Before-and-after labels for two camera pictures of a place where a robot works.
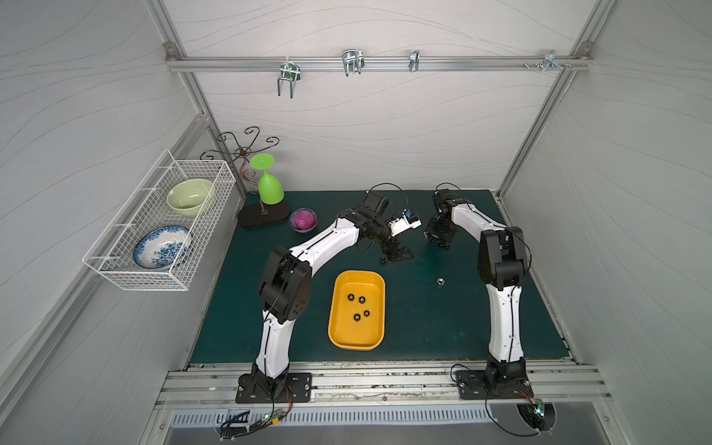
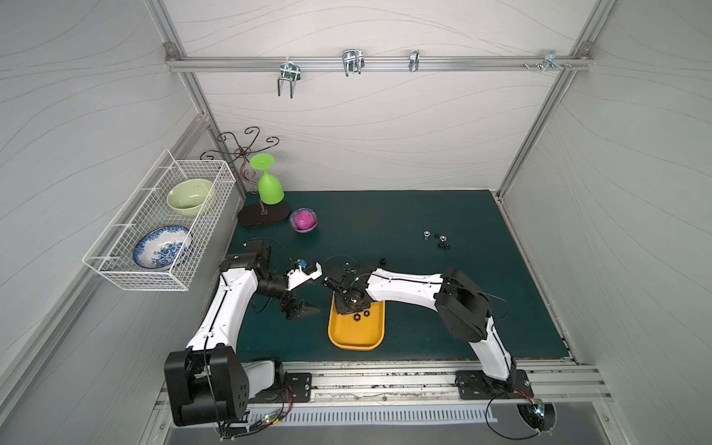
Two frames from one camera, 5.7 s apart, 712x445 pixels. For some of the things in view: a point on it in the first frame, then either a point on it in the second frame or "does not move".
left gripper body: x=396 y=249 -> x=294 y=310
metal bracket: x=413 y=60 does not move
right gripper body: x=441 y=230 -> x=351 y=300
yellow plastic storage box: x=357 y=310 does not move
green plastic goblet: x=270 y=191 does not move
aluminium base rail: x=396 y=383 does not move
